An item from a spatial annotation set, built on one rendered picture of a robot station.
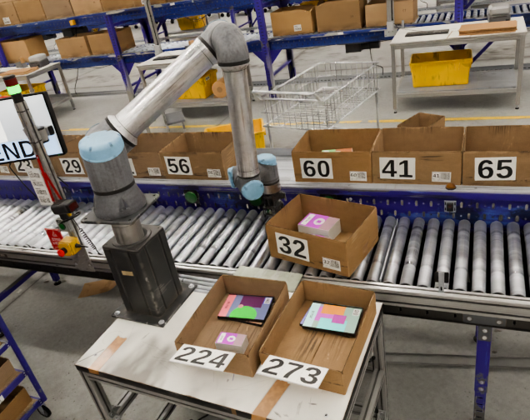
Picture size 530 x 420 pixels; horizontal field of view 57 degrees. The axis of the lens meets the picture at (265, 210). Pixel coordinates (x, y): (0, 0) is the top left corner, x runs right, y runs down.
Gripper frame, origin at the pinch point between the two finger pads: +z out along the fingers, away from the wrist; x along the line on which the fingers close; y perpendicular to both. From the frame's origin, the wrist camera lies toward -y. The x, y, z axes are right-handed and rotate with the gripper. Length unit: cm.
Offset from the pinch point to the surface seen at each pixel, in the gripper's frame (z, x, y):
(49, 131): -58, -96, 21
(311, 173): -13.1, 8.7, -28.6
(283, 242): -4.9, 9.7, 19.7
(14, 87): -81, -95, 30
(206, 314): 1, -8, 62
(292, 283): 5.0, 17.0, 34.5
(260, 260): 5.7, -2.9, 20.2
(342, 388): 2, 50, 83
